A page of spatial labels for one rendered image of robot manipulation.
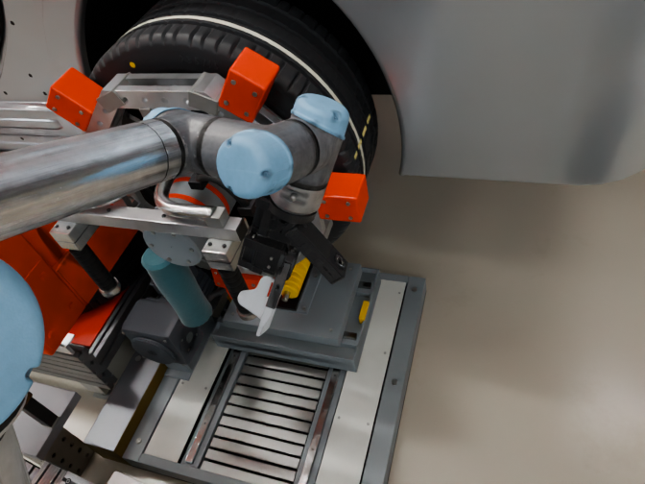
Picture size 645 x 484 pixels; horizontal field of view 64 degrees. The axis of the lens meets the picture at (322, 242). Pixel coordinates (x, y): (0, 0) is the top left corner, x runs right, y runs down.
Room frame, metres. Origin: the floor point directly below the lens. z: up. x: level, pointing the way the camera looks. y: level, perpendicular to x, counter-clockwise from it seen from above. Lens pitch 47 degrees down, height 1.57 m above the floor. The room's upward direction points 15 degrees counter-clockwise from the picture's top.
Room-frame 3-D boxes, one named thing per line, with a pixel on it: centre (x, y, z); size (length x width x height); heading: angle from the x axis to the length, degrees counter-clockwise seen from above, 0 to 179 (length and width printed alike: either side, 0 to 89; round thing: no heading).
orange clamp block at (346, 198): (0.78, -0.06, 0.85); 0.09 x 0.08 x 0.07; 62
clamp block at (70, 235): (0.82, 0.46, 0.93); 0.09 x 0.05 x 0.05; 152
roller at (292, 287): (0.95, 0.07, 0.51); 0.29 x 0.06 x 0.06; 152
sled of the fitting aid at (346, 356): (1.07, 0.14, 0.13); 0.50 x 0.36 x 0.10; 62
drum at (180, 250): (0.86, 0.25, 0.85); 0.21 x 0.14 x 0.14; 152
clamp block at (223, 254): (0.66, 0.16, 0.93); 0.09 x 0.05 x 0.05; 152
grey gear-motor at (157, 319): (1.09, 0.48, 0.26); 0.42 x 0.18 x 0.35; 152
